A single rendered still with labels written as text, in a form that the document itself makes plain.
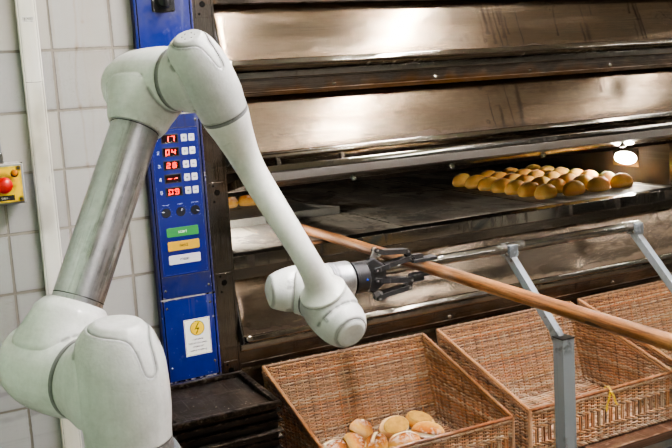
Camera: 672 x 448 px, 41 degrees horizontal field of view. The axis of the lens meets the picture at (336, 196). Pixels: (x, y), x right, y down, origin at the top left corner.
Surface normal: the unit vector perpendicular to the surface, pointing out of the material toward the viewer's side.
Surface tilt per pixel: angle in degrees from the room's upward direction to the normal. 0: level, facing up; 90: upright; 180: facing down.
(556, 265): 70
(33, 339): 56
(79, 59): 90
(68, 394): 87
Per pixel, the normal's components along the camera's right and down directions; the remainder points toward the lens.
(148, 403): 0.67, 0.03
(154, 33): 0.45, 0.10
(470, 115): 0.40, -0.25
